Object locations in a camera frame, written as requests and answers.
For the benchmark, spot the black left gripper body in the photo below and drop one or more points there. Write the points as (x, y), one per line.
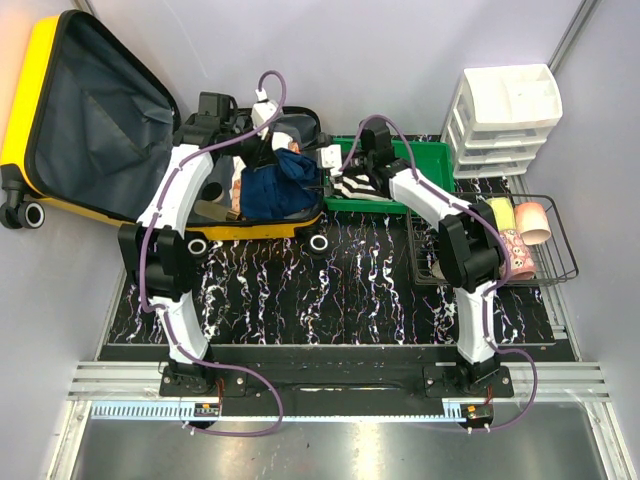
(251, 150)

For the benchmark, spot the orange bunny pattern garment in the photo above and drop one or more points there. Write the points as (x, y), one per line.
(236, 187)

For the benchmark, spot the black wire dish rack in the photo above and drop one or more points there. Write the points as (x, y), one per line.
(553, 259)

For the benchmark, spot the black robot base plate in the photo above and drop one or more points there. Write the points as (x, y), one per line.
(244, 393)

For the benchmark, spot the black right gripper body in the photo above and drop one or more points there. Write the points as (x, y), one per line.
(359, 161)

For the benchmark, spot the white drawer organizer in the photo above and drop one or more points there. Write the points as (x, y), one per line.
(499, 119)

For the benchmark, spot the black round cap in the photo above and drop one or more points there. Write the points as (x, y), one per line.
(213, 192)

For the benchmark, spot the yellow Pikachu suitcase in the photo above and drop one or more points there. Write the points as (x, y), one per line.
(91, 130)

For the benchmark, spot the gold cosmetic bottle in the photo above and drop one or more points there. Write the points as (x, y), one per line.
(215, 211)

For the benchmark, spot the pink marbled cup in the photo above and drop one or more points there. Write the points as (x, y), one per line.
(532, 223)

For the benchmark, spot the black white striped garment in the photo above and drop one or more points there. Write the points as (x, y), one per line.
(354, 186)

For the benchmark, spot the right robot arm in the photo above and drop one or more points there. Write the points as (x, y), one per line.
(470, 253)

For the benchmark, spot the pink skull pattern cup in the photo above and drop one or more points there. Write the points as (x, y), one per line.
(522, 266)

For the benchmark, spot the navy blue garment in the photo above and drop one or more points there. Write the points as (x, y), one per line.
(303, 170)

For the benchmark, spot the green plastic tray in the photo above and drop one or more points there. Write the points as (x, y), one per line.
(433, 160)

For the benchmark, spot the pale green faceted cup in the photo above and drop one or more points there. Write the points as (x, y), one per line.
(503, 210)

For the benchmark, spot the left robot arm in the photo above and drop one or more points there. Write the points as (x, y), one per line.
(156, 252)

